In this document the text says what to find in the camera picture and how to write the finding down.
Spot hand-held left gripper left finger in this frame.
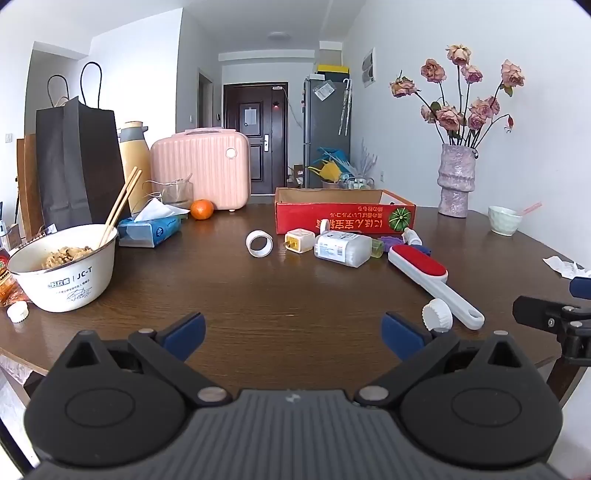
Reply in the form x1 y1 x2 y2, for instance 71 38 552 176
65 313 232 408

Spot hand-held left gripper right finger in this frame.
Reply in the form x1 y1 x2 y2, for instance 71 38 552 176
355 311 536 408

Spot white ridged bottle cap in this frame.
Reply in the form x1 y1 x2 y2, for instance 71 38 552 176
422 298 454 332

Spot red and white lint brush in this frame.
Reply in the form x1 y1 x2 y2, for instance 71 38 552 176
388 244 485 330

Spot purple round lid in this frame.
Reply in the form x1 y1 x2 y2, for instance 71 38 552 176
379 234 432 257

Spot clear cotton swab box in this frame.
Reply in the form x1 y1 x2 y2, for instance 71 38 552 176
314 231 373 268

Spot white tape roll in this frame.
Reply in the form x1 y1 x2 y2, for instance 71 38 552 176
245 230 274 258

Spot red cardboard box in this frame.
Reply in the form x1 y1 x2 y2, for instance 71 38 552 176
275 187 416 235

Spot cream charger plug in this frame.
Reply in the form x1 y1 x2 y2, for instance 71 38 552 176
284 228 315 254

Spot crumpled white tissue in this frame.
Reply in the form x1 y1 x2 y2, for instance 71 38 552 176
542 256 591 279

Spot white ceramic cup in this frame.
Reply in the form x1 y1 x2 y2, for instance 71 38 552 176
488 205 523 237

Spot blue tissue pack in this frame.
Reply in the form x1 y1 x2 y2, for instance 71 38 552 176
117 198 191 248

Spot white enamel bowl with food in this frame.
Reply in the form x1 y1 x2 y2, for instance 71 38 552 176
7 224 117 313

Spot glass cup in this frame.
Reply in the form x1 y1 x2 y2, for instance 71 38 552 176
159 180 195 209

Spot wooden chopstick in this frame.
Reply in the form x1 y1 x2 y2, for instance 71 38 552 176
98 166 138 245
102 170 143 247

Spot purple ceramic vase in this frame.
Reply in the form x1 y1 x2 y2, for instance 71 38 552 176
438 143 476 217

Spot pink suitcase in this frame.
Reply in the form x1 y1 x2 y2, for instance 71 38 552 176
150 128 251 212

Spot yellow thermos jug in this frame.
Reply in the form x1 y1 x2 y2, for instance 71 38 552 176
117 121 152 215

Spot purple plastic hangers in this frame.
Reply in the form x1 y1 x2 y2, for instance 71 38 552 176
358 141 377 178

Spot orange snack packet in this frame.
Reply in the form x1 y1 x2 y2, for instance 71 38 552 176
0 249 28 308

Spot dark brown entrance door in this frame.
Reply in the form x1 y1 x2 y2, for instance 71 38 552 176
223 83 288 197

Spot blue plastic hangers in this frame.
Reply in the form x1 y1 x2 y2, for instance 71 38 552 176
316 147 352 171

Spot black paper bag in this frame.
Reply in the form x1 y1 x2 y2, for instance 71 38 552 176
36 61 127 232

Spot brown paper bag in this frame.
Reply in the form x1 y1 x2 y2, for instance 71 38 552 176
17 134 44 241

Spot grey refrigerator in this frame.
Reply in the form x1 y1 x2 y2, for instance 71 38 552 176
302 76 352 189

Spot white folded umbrella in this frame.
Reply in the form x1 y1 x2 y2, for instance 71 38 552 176
338 78 352 136

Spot dried pink rose bouquet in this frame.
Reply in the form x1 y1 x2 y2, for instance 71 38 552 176
390 44 526 151

